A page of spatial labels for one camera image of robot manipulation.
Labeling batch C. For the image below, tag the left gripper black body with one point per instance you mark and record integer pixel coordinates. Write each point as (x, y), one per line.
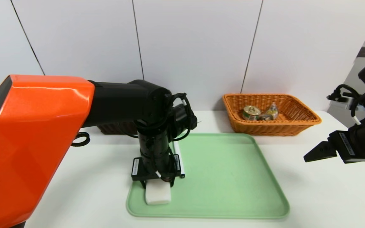
(139, 170)

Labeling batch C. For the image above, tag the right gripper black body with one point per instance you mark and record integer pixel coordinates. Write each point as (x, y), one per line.
(343, 145)

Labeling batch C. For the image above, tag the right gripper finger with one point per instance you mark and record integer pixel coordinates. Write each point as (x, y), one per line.
(323, 152)

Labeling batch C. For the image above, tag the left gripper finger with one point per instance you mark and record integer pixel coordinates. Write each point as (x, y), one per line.
(144, 184)
(169, 182)

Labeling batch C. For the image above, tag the white soap bar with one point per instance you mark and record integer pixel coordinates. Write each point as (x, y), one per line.
(157, 195)

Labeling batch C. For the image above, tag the thick white marker black tip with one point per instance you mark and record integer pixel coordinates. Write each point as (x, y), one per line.
(182, 167)

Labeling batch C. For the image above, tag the small tin can gold lid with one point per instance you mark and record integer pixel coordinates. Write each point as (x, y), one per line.
(251, 113)

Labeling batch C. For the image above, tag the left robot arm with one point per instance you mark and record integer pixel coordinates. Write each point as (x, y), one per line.
(36, 142)

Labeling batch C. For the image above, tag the dark brown wicker basket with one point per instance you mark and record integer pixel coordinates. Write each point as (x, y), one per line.
(116, 128)

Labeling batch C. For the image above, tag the orange wicker basket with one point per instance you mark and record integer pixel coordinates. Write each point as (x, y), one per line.
(265, 128)

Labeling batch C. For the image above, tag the light green plastic tray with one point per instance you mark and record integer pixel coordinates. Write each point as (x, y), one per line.
(220, 190)

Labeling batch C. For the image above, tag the clear wrapped snack packet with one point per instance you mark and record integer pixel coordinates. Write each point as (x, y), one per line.
(269, 113)

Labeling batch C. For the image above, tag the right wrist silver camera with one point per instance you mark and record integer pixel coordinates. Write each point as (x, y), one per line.
(344, 101)

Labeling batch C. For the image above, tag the dark wall plate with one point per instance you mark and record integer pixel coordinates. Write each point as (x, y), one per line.
(363, 52)

